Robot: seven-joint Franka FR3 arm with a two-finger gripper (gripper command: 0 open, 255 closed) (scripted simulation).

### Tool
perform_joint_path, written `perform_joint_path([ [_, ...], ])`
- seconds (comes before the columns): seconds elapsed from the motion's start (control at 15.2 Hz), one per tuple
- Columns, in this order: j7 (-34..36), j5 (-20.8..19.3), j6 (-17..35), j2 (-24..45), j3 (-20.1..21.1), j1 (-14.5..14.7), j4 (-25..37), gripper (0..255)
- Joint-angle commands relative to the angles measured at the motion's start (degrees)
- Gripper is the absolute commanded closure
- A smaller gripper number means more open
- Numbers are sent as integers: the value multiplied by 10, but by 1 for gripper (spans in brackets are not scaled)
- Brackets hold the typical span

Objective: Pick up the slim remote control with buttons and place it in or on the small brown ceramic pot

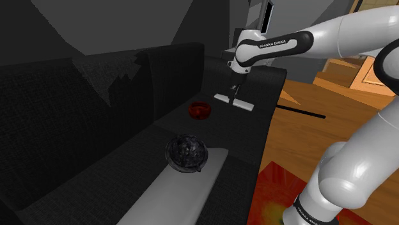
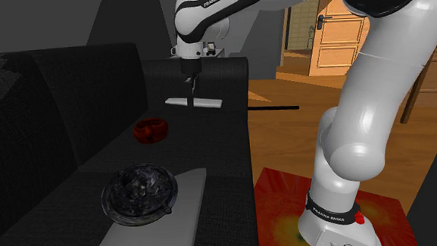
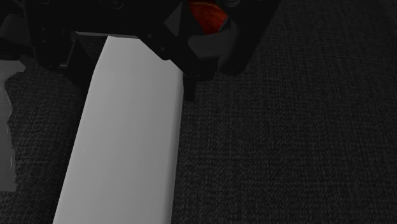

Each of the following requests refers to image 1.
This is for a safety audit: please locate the white flat slab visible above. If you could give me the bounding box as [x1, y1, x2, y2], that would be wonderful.
[214, 93, 255, 113]

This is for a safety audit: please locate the red bowl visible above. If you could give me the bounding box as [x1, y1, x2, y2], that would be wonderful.
[188, 101, 212, 120]

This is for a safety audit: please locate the thin black bar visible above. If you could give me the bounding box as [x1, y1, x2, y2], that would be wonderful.
[275, 104, 327, 120]

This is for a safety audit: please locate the dark marbled round bowl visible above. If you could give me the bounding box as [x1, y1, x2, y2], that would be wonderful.
[164, 134, 209, 174]

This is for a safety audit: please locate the red patterned robot stand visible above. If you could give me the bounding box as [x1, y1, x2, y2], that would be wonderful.
[247, 160, 372, 225]

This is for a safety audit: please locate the orange wooden furniture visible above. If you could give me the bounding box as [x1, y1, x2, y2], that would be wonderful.
[312, 55, 399, 98]

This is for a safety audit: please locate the dark fabric sofa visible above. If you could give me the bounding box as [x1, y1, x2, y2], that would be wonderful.
[0, 42, 288, 225]

